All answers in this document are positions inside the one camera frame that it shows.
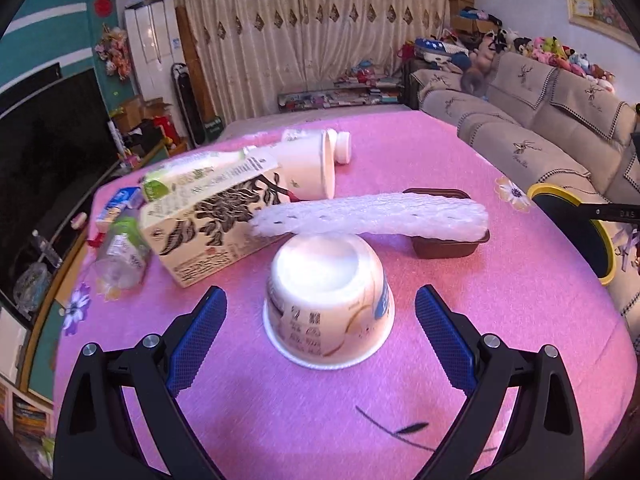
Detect black tower fan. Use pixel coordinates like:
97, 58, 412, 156
171, 62, 207, 147

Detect pink floral tablecloth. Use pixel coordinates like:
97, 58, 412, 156
52, 110, 638, 480

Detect stacked cardboard boxes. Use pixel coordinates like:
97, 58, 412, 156
446, 0, 476, 31

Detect beige covered sofa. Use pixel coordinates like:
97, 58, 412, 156
410, 52, 640, 321

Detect black bin with yellow rim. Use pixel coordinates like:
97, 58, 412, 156
526, 183, 616, 287

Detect glass bowl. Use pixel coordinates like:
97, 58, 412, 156
12, 262, 53, 313

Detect white tall cabinet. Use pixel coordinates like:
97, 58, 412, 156
124, 0, 183, 111

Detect low shelf of toys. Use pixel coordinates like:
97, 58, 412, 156
277, 85, 403, 111

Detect artificial flower decoration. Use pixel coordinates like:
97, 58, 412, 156
95, 25, 132, 81

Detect white bottle with green label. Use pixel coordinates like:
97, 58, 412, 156
140, 149, 251, 204

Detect large white plastic bottle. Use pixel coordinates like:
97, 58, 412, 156
245, 128, 353, 201

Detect white plastic drawer unit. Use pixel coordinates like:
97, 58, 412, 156
0, 305, 33, 386

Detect brown plastic tray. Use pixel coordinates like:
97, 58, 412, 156
401, 188, 492, 260

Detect bookshelf with books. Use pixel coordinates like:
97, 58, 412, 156
0, 375, 56, 463

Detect white foam net sleeve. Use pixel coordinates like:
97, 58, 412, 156
250, 190, 490, 242

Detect clear plastic bottle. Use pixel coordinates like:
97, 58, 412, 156
92, 215, 153, 303

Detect small blue milk carton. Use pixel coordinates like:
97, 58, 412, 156
95, 186, 146, 226

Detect black television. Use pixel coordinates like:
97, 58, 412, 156
0, 62, 121, 311

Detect beige patterned curtain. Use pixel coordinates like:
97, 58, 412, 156
172, 0, 451, 126

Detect white paper bowl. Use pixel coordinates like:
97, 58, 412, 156
262, 232, 396, 368

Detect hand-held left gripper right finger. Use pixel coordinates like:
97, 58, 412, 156
415, 284, 586, 480

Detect open cardboard boxes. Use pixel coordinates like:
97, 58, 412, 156
112, 97, 173, 133

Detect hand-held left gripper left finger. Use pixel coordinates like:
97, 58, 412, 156
54, 285, 228, 480

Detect framed wall picture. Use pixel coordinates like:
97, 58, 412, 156
560, 0, 640, 51

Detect clear water bottle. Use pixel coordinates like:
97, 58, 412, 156
31, 230, 63, 268

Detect row of plush toys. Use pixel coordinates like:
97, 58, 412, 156
470, 27, 616, 93

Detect cream carton with leaf print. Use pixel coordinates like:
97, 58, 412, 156
139, 146, 301, 288

